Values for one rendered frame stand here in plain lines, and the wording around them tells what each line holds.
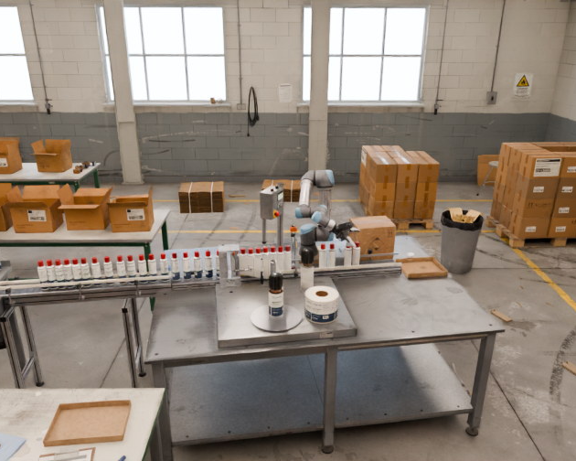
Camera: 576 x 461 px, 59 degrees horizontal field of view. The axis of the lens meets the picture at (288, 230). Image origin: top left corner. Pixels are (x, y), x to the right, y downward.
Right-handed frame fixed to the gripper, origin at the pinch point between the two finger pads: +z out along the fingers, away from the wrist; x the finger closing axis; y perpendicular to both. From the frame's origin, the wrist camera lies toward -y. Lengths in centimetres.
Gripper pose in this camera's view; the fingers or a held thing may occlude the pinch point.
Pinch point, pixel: (358, 239)
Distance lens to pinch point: 350.0
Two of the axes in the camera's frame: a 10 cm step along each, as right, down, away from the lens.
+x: -2.9, 7.2, -6.3
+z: 8.6, 4.9, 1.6
